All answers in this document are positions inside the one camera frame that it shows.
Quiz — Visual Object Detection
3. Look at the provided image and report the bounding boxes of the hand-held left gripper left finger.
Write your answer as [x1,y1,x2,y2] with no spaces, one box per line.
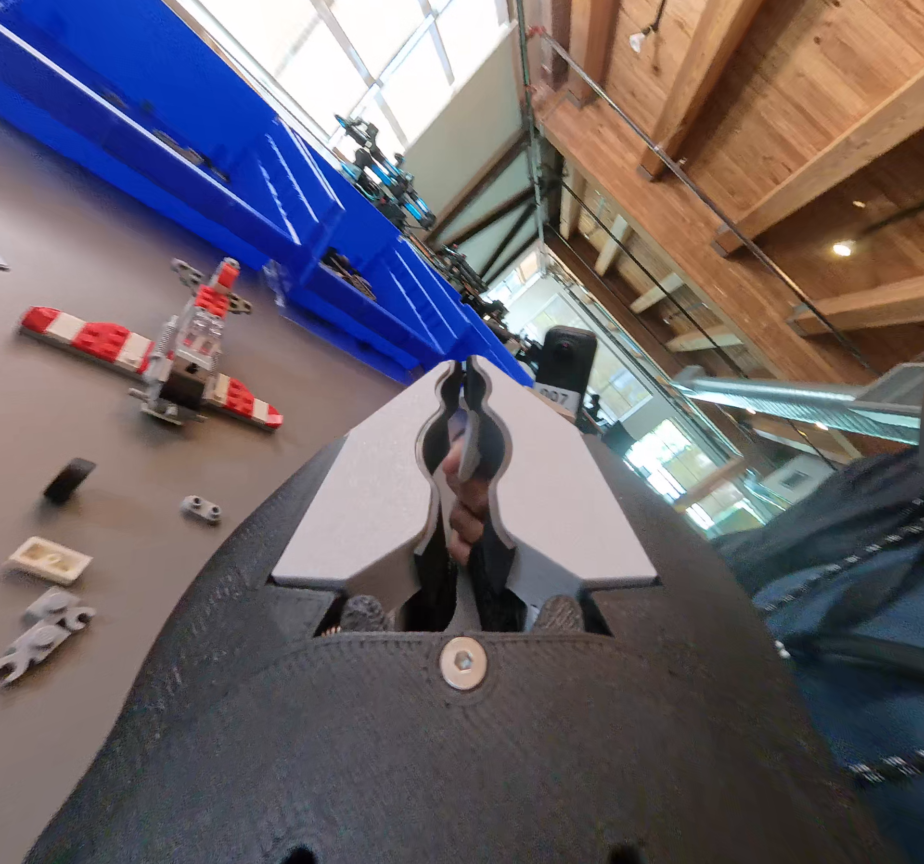
[270,361,463,627]

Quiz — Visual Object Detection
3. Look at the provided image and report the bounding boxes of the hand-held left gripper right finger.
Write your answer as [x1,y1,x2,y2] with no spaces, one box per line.
[469,355,660,628]

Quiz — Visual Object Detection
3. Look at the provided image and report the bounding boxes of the person's right forearm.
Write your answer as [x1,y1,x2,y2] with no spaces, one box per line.
[711,438,924,576]

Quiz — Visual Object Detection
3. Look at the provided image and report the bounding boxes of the person's right hand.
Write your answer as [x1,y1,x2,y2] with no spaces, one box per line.
[442,438,501,567]

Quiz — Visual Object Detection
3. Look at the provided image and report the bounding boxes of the empty blue storage bin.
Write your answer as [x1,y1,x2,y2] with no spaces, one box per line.
[404,250,537,386]

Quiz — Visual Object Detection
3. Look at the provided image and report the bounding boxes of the blue bin with dark pile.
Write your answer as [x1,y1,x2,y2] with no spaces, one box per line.
[289,207,479,386]

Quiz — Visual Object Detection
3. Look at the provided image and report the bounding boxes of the red white toy brick airplane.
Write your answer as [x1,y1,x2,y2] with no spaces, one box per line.
[18,258,284,432]

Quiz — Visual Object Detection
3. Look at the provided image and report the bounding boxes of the pile of dark brick pieces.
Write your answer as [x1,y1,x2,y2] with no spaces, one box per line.
[321,250,376,298]

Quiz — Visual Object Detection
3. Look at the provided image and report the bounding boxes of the background robot arms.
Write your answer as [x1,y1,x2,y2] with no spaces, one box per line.
[334,115,439,230]

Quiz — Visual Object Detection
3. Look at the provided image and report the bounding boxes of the black toy tyre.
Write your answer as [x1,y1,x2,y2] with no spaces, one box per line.
[43,457,97,505]

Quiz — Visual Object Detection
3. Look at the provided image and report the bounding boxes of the white flat brick plate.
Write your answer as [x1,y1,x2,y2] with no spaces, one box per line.
[7,536,95,585]

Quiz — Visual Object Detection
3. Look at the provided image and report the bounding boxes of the grey clip brick plate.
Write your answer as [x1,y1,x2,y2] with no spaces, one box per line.
[0,622,73,686]
[22,587,96,630]

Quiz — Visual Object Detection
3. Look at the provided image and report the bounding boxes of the person's blue garment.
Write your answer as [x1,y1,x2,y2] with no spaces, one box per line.
[751,539,924,864]

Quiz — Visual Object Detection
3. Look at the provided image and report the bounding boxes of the scattered small brick pieces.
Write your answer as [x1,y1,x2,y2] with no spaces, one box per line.
[101,88,232,182]

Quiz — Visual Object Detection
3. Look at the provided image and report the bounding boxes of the large blue storage bin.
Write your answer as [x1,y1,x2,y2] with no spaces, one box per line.
[0,0,347,271]

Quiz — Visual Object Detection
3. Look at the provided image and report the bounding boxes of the metal ventilation duct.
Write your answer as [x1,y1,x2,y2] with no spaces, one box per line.
[671,362,924,446]

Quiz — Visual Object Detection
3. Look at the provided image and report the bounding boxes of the speckled drawstring cord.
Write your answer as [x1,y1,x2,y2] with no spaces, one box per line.
[757,514,924,614]
[850,750,924,784]

